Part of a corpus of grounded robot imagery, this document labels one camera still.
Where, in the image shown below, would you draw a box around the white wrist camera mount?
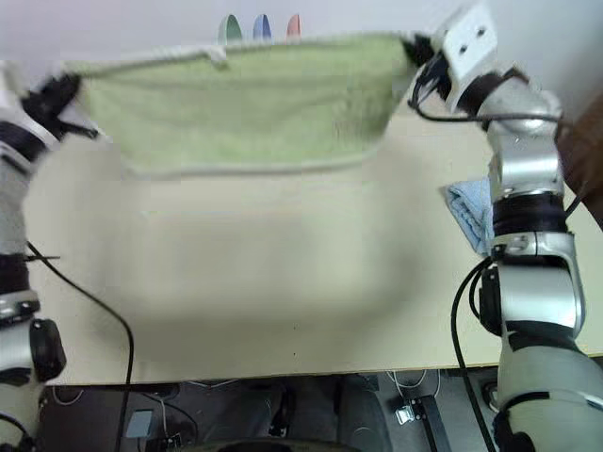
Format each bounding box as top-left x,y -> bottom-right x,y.
435,3 -> 499,93
0,60 -> 65,147

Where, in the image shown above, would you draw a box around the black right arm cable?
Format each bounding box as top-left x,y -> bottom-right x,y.
450,257 -> 501,452

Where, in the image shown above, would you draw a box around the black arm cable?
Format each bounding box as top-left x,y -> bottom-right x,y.
25,240 -> 136,452
450,257 -> 501,452

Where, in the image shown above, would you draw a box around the black metal table leg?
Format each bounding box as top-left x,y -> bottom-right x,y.
407,395 -> 452,452

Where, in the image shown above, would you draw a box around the blue oval dish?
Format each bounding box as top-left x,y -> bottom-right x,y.
252,13 -> 275,42

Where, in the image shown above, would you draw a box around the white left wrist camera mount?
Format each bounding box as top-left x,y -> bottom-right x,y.
0,60 -> 65,147

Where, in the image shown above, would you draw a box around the thin white cable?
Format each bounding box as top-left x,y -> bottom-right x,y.
384,368 -> 445,393

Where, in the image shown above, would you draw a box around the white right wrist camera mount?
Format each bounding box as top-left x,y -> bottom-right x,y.
435,3 -> 499,93

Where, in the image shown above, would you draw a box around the green oval dish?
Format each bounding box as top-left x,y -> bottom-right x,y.
217,13 -> 244,46

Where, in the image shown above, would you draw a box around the light green towel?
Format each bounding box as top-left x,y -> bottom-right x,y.
60,30 -> 416,183

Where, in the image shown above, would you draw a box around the small grey box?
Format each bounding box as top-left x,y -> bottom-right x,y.
125,409 -> 155,438

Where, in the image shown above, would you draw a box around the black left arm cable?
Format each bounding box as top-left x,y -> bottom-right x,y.
25,240 -> 136,452

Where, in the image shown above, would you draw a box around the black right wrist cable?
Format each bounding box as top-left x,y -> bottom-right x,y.
408,65 -> 566,134

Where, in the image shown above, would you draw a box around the light blue folded cloth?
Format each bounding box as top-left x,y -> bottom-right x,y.
440,177 -> 496,258

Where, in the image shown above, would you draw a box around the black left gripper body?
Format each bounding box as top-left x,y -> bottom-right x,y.
21,74 -> 76,127

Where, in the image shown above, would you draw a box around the dark brown object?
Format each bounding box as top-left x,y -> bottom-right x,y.
554,96 -> 603,206

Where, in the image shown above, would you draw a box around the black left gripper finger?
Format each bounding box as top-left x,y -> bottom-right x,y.
56,118 -> 101,140
59,71 -> 88,103

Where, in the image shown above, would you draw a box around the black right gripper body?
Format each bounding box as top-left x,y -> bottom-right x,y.
408,45 -> 456,104

